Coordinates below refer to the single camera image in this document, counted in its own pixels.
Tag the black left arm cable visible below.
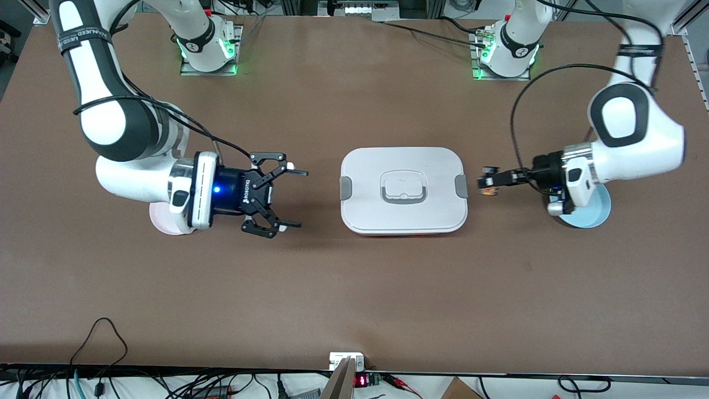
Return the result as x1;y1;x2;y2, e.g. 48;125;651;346
510;0;665;195

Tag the black looped table cable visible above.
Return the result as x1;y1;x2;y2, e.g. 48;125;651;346
69;318;129;369

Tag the black coiled floor cable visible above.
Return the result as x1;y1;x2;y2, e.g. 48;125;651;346
558;376;612;393

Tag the pink round plate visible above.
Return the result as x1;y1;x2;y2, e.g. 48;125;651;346
150;202;192;236

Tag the aluminium camera mount bar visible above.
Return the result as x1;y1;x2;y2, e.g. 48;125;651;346
320;357;356;399

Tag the aluminium frame profile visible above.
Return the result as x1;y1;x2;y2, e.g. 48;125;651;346
664;0;709;106

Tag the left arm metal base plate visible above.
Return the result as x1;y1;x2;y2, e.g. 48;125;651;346
471;30;531;82

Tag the white bracket plate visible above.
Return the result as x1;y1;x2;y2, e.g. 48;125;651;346
329;352;365;372

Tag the black power adapter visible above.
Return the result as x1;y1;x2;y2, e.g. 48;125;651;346
188;385;233;399

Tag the light blue round plate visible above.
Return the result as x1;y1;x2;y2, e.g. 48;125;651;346
557;183;612;229

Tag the black base power cable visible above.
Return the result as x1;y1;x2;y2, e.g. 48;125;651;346
382;17;488;46

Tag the brown cardboard piece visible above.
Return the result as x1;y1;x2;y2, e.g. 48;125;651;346
440;377;482;399

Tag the red clip lead wire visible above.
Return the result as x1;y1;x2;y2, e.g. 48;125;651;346
388;376;423;397

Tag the white power strip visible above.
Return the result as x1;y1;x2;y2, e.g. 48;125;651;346
343;2;400;16

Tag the white lidded storage box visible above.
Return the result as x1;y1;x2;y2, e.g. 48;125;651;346
339;146;469;237

